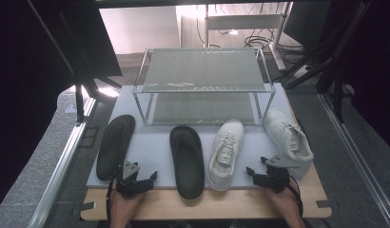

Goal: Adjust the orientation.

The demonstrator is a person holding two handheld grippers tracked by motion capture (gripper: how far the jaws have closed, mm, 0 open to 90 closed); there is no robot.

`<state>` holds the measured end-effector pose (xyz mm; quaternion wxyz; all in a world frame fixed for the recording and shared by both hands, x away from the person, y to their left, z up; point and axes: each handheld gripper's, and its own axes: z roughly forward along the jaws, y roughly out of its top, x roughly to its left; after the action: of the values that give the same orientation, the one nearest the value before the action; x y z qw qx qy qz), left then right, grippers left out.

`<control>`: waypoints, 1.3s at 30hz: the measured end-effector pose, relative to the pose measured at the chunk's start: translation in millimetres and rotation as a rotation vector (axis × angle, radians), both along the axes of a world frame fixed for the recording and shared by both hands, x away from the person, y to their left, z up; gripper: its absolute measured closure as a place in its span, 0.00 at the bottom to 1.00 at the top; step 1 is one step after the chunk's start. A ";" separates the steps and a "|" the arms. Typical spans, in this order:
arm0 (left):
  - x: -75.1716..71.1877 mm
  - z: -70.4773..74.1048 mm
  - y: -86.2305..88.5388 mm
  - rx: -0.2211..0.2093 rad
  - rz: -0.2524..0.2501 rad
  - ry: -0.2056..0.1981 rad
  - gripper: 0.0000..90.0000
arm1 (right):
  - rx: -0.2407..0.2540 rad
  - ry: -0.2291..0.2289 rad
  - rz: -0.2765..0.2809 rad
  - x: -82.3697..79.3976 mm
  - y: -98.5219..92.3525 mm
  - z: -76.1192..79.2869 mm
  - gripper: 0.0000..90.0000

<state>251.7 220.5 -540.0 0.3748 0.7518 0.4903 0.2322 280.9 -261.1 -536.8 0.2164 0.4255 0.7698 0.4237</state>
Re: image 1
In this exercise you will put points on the black tripod stand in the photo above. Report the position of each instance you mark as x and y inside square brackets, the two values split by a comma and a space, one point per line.
[79, 101]

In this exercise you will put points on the aluminium rail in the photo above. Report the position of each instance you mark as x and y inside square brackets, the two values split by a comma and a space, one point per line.
[61, 167]
[358, 158]

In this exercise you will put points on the metal shoe rack grey shelves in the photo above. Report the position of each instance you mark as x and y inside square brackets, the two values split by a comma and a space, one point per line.
[202, 68]

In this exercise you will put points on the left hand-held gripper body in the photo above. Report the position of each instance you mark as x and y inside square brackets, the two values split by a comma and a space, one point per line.
[130, 171]

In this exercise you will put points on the black slipper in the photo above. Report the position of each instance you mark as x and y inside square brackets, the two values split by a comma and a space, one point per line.
[115, 148]
[188, 164]

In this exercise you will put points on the black monitor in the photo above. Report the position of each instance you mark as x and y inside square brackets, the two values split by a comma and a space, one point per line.
[307, 22]

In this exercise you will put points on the black tape strip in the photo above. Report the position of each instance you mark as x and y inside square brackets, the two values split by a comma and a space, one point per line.
[85, 207]
[326, 204]

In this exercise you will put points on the person's left hand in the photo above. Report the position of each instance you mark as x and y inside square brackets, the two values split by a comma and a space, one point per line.
[126, 209]

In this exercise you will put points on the black metal stand bars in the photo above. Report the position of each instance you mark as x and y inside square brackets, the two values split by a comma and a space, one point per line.
[337, 88]

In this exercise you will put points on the grey mat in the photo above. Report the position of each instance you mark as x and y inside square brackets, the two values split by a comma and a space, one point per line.
[152, 148]

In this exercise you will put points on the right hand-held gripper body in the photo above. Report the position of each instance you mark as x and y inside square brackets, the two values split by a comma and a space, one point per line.
[275, 179]

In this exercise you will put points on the white desk frame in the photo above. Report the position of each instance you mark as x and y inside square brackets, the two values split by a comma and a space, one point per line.
[243, 21]

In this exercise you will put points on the person's right hand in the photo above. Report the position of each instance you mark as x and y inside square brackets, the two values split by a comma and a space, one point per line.
[288, 204]

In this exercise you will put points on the white sneaker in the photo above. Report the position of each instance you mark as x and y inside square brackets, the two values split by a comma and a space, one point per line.
[288, 139]
[226, 155]

